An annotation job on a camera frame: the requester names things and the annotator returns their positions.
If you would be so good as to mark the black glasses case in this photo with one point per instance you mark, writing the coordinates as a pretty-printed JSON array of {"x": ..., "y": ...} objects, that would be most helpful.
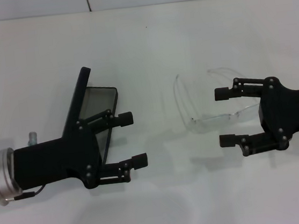
[{"x": 81, "y": 92}]

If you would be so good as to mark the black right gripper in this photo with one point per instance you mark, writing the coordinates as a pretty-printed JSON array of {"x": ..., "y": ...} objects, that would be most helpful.
[{"x": 287, "y": 112}]

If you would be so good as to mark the clear white glasses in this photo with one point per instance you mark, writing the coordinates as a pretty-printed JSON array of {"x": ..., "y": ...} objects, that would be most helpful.
[{"x": 202, "y": 123}]

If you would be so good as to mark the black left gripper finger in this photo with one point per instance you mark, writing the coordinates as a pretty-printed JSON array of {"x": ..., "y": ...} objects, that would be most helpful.
[{"x": 139, "y": 162}]

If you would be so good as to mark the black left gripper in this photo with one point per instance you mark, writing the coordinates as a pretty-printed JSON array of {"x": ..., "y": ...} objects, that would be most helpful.
[{"x": 52, "y": 161}]

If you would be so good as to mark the silver connector stub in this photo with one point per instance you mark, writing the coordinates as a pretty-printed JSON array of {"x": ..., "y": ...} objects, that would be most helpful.
[{"x": 32, "y": 138}]

